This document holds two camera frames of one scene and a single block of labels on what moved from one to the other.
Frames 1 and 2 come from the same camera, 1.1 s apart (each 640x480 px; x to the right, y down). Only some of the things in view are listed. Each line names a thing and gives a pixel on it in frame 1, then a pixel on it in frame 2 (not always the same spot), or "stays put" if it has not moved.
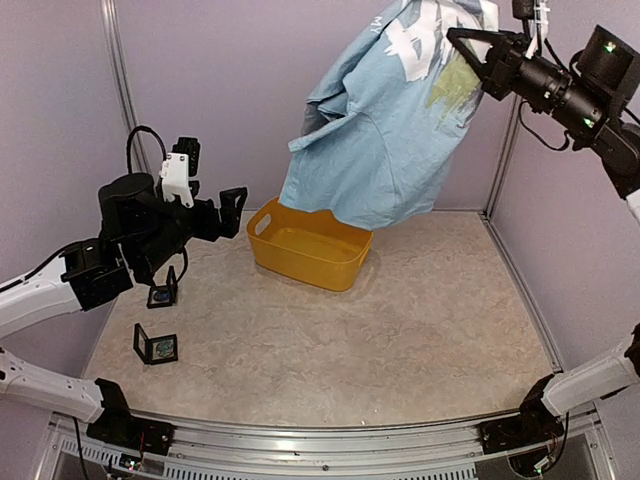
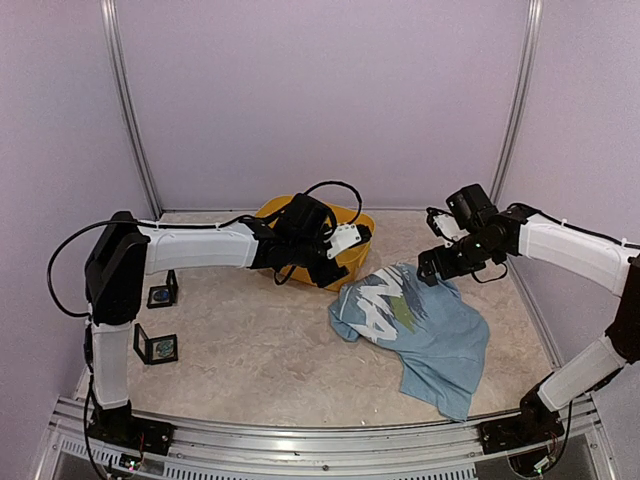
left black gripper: (230, 216) to (329, 275)
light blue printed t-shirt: (386, 114) to (438, 338)
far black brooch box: (164, 295) stays put
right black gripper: (501, 56) to (447, 268)
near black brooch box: (154, 350) stays put
